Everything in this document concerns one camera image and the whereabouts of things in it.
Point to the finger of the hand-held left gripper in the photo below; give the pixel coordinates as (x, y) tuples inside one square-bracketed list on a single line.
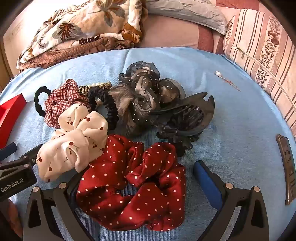
[(8, 149), (32, 155)]

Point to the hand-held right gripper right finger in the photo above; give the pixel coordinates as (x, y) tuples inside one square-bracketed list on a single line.
[(208, 183)]

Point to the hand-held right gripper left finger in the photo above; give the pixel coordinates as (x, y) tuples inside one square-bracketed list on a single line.
[(67, 192)]

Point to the red box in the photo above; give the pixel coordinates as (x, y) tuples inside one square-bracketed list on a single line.
[(10, 113)]

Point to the white cherry print scrunchie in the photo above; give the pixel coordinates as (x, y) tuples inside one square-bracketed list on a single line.
[(76, 141)]

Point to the red polka dot scrunchie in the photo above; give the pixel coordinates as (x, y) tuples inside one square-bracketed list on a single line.
[(129, 185)]

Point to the brown rhinestone hair clip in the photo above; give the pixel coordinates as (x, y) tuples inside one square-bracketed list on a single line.
[(286, 166)]

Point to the pearl hair band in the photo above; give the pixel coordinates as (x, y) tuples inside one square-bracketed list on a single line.
[(85, 89)]

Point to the black sheer dotted scrunchie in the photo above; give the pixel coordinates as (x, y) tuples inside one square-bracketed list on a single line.
[(144, 90)]

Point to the black flower hair clip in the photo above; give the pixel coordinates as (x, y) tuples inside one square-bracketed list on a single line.
[(178, 136)]

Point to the light blue cloth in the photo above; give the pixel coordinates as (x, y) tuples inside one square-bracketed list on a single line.
[(231, 129)]

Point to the red plaid scrunchie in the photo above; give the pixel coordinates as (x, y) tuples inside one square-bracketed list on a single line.
[(60, 99)]

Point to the black claw hair clip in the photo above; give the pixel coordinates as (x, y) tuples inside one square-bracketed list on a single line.
[(196, 109)]

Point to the black satin scrunchie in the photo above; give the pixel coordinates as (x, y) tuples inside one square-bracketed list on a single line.
[(108, 102)]

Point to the grey satin scrunchie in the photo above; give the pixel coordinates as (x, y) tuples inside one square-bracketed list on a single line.
[(121, 104)]

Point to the floral leaf print blanket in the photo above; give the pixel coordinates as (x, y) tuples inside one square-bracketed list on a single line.
[(76, 30)]

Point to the striped floral pillow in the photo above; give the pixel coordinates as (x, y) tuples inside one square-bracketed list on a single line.
[(263, 51)]

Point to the pink bed sheet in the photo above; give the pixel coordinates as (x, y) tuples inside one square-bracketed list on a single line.
[(171, 34)]

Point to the grey quilted pillow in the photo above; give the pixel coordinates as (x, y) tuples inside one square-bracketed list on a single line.
[(192, 11)]

